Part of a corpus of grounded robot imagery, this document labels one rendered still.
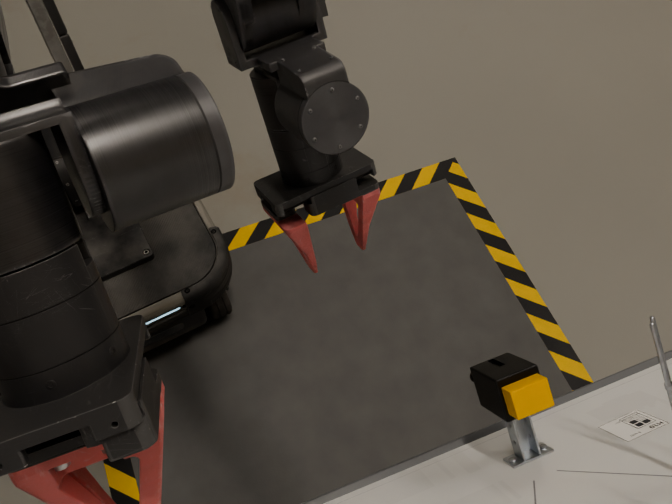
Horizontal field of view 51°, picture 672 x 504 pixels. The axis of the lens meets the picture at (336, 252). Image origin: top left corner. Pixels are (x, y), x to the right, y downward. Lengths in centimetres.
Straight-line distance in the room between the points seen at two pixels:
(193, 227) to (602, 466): 121
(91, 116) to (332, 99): 26
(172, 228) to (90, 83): 139
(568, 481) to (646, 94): 189
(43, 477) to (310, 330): 151
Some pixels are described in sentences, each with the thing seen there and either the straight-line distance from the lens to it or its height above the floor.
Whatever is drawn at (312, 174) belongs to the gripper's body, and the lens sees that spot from 63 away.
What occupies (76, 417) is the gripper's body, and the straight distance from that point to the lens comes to 29.
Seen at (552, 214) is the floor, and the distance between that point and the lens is 208.
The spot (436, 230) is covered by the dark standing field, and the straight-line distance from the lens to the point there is 198.
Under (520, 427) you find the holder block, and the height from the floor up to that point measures 94.
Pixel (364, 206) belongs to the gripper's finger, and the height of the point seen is 111.
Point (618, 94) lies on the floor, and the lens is 244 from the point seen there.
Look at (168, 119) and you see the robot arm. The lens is 31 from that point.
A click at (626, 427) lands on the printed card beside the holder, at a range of 78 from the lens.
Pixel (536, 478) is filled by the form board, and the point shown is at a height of 97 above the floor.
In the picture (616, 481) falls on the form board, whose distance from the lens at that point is 70.
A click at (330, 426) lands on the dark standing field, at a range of 173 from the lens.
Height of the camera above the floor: 165
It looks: 59 degrees down
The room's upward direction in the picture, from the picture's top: straight up
